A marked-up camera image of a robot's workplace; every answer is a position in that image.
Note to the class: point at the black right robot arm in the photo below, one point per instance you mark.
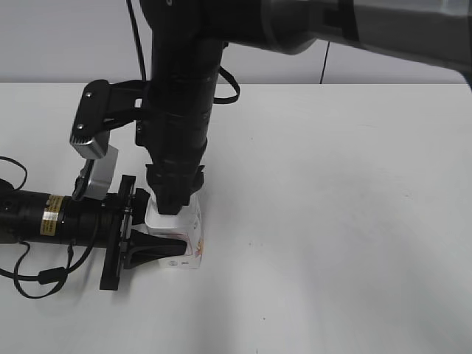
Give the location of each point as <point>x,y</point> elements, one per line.
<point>189,38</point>

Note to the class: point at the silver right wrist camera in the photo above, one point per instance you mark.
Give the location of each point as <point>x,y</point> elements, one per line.
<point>104,107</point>

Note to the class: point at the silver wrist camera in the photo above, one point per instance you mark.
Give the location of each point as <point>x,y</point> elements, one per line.
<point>94,179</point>
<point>104,107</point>

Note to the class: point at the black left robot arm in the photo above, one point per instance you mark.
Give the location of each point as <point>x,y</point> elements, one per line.
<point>35,217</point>

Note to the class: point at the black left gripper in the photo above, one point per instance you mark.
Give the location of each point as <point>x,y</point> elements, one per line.
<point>102,224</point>

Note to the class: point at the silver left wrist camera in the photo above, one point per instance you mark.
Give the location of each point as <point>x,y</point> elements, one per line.
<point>94,179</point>

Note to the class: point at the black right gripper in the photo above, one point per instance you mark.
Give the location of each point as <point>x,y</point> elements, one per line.
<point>173,178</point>

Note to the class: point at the white screw bottle cap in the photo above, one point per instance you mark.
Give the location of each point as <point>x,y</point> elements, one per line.
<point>154,217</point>

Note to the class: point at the white square yogurt bottle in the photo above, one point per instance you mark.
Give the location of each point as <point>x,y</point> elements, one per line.
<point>190,230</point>

